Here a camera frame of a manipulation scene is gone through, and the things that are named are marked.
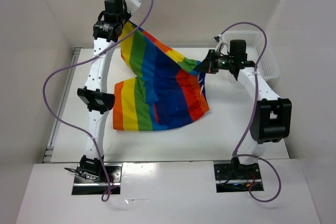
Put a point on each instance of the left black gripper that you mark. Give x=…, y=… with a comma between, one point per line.
x=127, y=14

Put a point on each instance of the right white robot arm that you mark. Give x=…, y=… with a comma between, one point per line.
x=271, y=115

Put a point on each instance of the aluminium table edge rail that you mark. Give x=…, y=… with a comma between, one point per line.
x=56, y=125

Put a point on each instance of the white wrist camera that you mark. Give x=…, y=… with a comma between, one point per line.
x=220, y=44
x=132, y=6

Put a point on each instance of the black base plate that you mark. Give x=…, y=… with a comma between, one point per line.
x=230, y=179
x=88, y=184

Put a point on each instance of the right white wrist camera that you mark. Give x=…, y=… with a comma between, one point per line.
x=220, y=44

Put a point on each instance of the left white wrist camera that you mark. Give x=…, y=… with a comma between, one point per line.
x=132, y=6

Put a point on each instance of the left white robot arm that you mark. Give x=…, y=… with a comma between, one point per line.
x=106, y=32

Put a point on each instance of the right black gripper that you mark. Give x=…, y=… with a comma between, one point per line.
x=208, y=65

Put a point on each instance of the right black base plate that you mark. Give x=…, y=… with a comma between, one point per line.
x=230, y=179

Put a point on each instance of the rainbow striped shorts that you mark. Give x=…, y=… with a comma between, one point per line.
x=165, y=93

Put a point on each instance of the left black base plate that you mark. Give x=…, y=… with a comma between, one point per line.
x=88, y=184

